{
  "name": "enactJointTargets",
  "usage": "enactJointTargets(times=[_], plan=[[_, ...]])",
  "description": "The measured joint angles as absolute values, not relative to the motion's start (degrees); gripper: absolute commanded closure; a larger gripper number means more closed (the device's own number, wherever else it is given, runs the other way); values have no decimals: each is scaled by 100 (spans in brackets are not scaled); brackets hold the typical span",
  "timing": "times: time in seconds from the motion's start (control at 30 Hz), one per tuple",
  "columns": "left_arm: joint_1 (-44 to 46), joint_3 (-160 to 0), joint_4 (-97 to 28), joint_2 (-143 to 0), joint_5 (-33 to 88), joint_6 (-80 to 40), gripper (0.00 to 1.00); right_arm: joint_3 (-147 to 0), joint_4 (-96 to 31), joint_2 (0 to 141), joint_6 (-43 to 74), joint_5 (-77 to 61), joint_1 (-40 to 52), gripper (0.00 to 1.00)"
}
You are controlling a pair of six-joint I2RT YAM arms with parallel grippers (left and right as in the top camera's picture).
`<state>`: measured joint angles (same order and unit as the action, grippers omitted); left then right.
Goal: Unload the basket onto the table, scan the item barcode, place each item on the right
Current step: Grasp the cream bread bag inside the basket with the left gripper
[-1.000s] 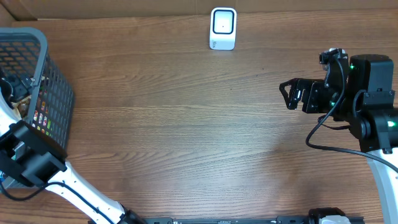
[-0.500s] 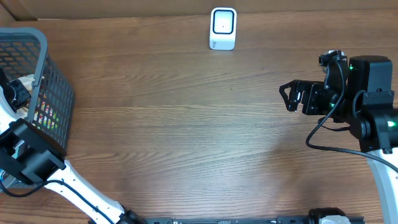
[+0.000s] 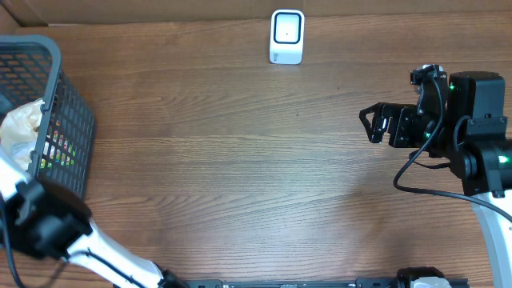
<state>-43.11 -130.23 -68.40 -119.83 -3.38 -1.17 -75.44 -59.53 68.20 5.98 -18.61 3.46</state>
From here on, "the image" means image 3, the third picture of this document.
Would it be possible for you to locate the beige paper snack bag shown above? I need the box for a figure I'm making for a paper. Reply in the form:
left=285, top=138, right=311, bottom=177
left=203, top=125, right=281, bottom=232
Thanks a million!
left=1, top=98, right=45, bottom=170

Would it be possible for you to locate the green gummy candy bag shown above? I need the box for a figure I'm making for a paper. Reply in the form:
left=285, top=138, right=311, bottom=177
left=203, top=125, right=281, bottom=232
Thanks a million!
left=39, top=118, right=76, bottom=170

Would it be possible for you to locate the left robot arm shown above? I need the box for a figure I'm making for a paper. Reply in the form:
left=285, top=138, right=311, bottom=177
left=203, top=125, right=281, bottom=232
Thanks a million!
left=1, top=152, right=185, bottom=288

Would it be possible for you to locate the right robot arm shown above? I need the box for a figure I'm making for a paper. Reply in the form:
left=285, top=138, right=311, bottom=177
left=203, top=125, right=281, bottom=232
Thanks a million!
left=359, top=64, right=511, bottom=287

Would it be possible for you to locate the cardboard back panel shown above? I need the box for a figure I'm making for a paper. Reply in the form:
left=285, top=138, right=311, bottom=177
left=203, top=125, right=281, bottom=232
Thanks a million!
left=1, top=0, right=511, bottom=26

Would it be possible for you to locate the grey plastic mesh basket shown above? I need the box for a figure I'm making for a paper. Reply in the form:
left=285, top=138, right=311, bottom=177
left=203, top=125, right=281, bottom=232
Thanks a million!
left=1, top=35, right=97, bottom=198

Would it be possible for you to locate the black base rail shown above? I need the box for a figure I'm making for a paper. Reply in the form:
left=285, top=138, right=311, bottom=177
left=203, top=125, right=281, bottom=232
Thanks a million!
left=184, top=266, right=470, bottom=288

